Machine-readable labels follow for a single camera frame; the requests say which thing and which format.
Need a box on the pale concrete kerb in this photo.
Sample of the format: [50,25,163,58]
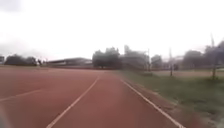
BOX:
[121,76,224,128]

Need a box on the grey building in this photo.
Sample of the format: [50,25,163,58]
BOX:
[120,44,151,71]

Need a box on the pole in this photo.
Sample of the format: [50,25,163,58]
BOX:
[209,33,218,81]
[168,47,175,78]
[146,48,151,72]

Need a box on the single tree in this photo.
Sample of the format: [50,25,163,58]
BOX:
[150,54,164,70]

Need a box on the red running track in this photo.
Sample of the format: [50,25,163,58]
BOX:
[0,66,201,128]

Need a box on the long low building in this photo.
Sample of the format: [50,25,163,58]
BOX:
[45,56,94,67]

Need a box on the clump of dark trees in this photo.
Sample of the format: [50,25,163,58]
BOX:
[182,40,224,70]
[92,46,122,70]
[3,53,38,66]

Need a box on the grass field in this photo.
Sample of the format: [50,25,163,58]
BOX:
[116,69,224,123]

